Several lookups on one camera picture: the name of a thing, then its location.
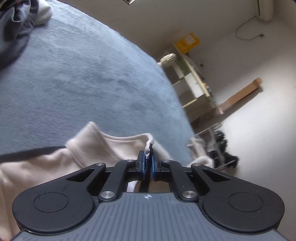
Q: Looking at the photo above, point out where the beige zip hoodie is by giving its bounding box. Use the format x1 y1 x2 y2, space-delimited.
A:
1 122 171 240

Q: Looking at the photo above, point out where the metal storage shelf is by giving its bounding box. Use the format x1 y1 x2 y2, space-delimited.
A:
187 123 239 170

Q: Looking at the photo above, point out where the cream side desk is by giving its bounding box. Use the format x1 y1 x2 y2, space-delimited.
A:
160 46 220 125

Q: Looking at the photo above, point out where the long cardboard box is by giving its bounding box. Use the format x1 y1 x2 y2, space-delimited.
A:
218 78 263 114

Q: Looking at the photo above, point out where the grey-blue bed blanket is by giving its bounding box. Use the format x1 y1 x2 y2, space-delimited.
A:
1 1 194 165

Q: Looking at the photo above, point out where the yellow box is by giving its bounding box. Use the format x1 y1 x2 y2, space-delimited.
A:
174 33 201 54

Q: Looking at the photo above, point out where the folded beige garment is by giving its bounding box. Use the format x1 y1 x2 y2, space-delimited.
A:
34 0 53 26

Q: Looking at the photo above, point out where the dark furry garment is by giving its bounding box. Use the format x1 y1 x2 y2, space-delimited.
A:
1 1 39 69

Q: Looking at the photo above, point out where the cream bed post knob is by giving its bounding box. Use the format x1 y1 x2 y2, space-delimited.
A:
157 53 177 68

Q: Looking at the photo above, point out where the white wall air conditioner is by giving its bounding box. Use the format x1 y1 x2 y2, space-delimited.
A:
253 0 273 22

